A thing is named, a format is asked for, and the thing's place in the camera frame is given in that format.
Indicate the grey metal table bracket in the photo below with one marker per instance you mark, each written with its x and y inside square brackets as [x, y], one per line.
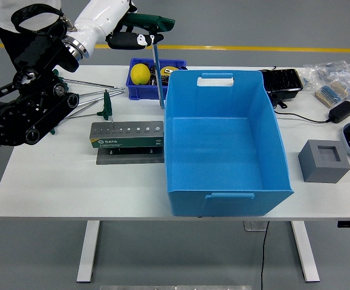
[253, 226]

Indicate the black plastic tray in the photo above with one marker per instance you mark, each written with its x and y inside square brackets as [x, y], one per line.
[282, 81]

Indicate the white table leg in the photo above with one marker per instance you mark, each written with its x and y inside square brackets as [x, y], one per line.
[88, 250]
[306, 250]

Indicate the large light blue foam box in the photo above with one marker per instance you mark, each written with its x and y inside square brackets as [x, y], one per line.
[217, 145]

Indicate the clear plastic bags of parts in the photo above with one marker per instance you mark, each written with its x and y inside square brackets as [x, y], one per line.
[329, 71]

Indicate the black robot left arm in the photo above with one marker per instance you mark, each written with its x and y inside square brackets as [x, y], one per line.
[26, 121]

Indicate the yellow tape measure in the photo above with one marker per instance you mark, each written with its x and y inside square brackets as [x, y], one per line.
[166, 71]

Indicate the black metal part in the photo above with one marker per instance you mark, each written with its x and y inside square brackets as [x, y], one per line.
[164, 80]

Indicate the grey green hex key stand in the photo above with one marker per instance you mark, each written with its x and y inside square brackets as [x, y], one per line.
[126, 142]

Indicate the small dark blue plastic bin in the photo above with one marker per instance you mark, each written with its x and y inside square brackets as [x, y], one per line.
[138, 92]

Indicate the yellow lemon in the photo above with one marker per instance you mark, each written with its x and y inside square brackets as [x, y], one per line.
[140, 73]

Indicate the blue resistor tape strip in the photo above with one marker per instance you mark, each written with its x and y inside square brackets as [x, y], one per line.
[332, 93]

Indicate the black power adapter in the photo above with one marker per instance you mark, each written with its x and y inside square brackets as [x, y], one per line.
[341, 111]

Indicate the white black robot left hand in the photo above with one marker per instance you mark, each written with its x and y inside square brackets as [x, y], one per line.
[99, 16]

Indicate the grey cube box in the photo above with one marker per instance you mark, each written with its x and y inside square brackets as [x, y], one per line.
[316, 169]

